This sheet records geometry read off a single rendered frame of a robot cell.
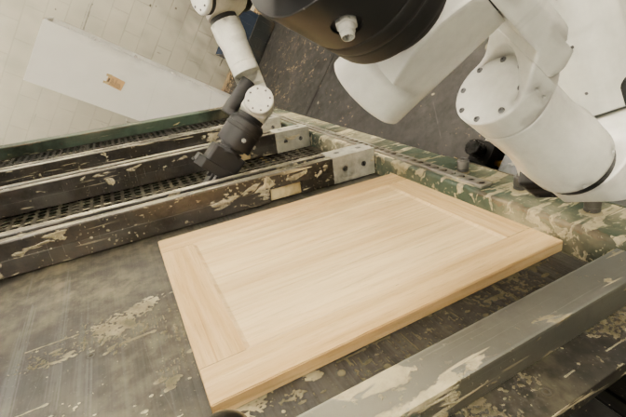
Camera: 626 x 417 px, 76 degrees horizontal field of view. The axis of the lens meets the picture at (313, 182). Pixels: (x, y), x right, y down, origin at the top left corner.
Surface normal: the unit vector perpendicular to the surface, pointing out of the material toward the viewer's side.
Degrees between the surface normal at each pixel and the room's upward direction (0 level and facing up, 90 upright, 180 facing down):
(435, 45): 105
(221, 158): 90
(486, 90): 7
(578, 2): 54
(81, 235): 90
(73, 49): 90
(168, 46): 90
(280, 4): 16
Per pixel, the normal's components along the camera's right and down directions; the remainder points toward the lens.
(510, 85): -0.77, -0.40
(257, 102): 0.10, 0.04
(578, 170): 0.11, 0.67
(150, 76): 0.41, 0.36
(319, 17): 0.04, 0.98
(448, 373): -0.11, -0.93
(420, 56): 0.37, 0.78
